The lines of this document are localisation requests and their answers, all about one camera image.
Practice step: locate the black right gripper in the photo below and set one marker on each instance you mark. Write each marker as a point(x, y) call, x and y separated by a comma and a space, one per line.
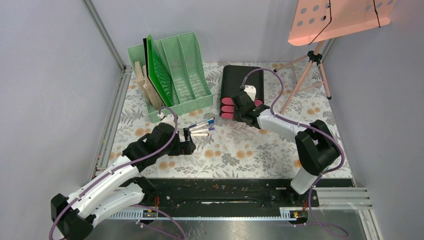
point(236, 115)

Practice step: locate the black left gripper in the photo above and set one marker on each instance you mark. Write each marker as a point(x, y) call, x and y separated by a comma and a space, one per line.
point(188, 146)

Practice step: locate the white marker pen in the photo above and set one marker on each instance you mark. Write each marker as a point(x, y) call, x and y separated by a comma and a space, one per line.
point(202, 131)

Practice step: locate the red capped marker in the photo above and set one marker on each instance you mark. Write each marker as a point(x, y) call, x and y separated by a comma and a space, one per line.
point(200, 135)

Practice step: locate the black pink drawer unit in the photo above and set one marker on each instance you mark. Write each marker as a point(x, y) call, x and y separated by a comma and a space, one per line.
point(232, 78)

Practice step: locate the purple 52-storey treehouse book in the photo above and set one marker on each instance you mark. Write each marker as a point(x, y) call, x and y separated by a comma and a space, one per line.
point(153, 97)

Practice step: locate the green transparent plastic folder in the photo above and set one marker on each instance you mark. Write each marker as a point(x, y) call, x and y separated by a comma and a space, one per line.
point(159, 75)

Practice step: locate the green 104-storey treehouse book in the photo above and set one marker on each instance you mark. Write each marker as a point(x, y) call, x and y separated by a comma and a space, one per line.
point(140, 80)

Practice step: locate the white AVE notebook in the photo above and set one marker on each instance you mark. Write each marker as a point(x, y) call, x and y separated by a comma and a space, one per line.
point(148, 65)

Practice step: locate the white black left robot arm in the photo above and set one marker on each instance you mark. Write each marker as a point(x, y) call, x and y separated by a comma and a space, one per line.
point(77, 214)

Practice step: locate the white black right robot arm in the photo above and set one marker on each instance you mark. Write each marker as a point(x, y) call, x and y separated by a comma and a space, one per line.
point(316, 147)

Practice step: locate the blue capped marker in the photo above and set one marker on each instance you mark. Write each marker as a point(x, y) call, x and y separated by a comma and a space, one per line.
point(203, 123)

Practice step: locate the floral table mat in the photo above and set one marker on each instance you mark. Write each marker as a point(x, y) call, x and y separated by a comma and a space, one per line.
point(235, 150)

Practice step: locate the mint green file organizer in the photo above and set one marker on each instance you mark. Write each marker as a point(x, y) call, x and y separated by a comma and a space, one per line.
point(182, 59)

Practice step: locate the pink music stand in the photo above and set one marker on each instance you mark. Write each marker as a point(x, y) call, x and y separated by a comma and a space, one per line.
point(319, 21)

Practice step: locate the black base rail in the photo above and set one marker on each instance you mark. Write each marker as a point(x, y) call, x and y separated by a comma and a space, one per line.
point(238, 199)

